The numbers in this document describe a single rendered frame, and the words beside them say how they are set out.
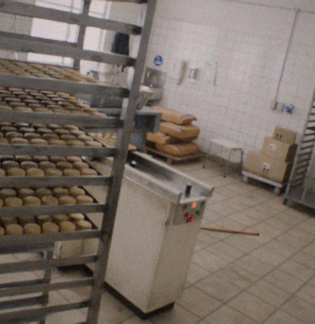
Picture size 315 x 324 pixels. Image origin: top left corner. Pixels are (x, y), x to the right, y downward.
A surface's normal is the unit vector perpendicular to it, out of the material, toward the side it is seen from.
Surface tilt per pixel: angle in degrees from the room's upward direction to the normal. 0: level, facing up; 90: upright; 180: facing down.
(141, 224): 90
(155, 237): 90
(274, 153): 93
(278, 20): 90
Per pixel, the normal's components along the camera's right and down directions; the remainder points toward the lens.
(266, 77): -0.63, 0.10
